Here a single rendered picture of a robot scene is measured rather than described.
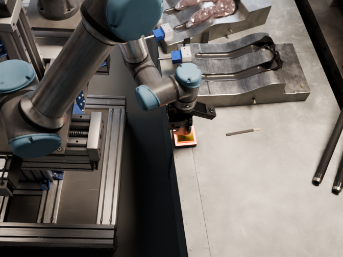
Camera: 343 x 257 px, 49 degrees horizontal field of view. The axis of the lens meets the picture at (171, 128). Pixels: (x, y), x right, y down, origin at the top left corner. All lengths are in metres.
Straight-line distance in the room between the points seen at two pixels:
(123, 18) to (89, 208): 1.35
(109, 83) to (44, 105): 1.68
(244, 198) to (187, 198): 0.20
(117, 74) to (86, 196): 0.98
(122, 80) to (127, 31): 1.83
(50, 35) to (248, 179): 0.91
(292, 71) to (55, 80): 1.04
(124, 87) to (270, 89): 1.27
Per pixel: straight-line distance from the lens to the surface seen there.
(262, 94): 1.49
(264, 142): 1.46
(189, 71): 1.07
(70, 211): 1.94
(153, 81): 1.06
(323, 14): 2.03
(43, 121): 0.90
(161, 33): 1.62
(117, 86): 2.53
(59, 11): 1.43
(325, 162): 1.45
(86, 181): 1.98
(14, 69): 1.03
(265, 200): 1.36
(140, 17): 0.73
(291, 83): 1.57
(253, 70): 1.50
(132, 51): 1.04
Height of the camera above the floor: 2.02
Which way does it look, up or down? 60 degrees down
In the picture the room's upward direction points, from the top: 6 degrees clockwise
